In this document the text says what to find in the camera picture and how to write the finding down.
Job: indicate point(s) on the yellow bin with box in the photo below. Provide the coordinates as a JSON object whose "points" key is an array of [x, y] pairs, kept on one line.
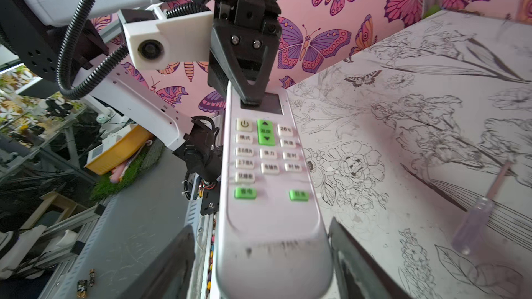
{"points": [[117, 148]]}

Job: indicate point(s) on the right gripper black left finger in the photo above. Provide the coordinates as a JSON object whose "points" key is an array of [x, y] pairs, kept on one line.
{"points": [[169, 274]]}

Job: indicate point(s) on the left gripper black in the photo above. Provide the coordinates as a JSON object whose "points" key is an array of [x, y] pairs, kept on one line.
{"points": [[244, 43]]}

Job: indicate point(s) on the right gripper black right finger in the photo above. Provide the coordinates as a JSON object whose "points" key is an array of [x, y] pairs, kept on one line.
{"points": [[358, 275]]}

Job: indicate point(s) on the white remote control green buttons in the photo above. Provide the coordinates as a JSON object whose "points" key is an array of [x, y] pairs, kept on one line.
{"points": [[271, 240]]}

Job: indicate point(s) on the clear handle screwdriver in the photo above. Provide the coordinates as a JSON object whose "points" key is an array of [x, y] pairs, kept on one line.
{"points": [[467, 235]]}

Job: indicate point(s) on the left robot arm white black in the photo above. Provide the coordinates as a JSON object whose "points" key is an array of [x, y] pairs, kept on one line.
{"points": [[79, 44]]}

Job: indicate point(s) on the aluminium front rail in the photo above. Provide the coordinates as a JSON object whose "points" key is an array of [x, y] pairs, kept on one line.
{"points": [[136, 226]]}

